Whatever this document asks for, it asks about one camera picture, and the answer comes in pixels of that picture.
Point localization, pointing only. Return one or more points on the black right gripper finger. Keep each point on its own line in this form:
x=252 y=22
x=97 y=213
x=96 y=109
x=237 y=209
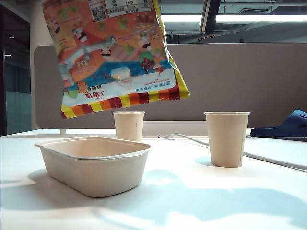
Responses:
x=212 y=16

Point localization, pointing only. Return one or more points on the prawn crackers snack bag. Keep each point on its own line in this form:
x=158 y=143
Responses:
x=108 y=60

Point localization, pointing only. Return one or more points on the beige paper pulp box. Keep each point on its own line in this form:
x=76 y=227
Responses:
x=96 y=175

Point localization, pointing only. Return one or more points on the red LED sign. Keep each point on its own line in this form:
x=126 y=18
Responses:
x=206 y=38

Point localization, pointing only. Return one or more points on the fluorescent ceiling light strip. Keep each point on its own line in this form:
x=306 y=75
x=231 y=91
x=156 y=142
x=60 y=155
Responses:
x=263 y=18

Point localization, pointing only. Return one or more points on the grey desk divider panel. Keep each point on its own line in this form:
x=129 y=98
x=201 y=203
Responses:
x=239 y=79

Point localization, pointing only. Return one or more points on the beige paper cup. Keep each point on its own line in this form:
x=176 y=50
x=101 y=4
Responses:
x=129 y=127
x=226 y=141

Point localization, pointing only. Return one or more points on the dark blue slipper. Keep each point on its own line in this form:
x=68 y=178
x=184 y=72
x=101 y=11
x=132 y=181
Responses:
x=287 y=129

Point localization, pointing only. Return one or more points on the beige round column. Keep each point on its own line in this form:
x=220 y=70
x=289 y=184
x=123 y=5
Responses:
x=36 y=24

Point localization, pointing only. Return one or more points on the dark glass partition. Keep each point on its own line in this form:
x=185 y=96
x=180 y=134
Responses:
x=14 y=72

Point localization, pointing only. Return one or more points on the white divider foot bracket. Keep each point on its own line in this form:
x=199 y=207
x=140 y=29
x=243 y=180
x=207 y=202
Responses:
x=63 y=131

